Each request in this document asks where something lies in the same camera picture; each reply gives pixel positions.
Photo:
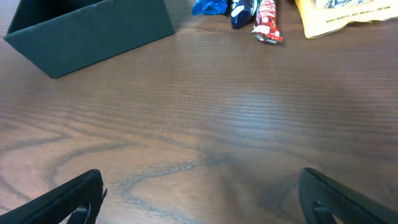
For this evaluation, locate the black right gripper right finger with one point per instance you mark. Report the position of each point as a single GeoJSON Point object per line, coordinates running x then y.
{"type": "Point", "coordinates": [323, 199]}

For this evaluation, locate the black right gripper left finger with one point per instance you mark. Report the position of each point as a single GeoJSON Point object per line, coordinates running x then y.
{"type": "Point", "coordinates": [79, 200]}

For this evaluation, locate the dark green gift box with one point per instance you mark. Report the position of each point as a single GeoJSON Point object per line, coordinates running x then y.
{"type": "Point", "coordinates": [63, 36]}

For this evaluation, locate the blue cookie packet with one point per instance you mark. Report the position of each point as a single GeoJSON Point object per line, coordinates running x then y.
{"type": "Point", "coordinates": [209, 7]}

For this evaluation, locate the red KitKat bar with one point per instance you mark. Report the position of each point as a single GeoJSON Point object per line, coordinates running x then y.
{"type": "Point", "coordinates": [265, 28]}

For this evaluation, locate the yellow sunflower seed bag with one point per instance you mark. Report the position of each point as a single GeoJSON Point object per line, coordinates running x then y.
{"type": "Point", "coordinates": [320, 18]}

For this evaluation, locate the purple Dairy Milk bar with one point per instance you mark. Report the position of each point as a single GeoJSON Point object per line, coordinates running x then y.
{"type": "Point", "coordinates": [242, 11]}

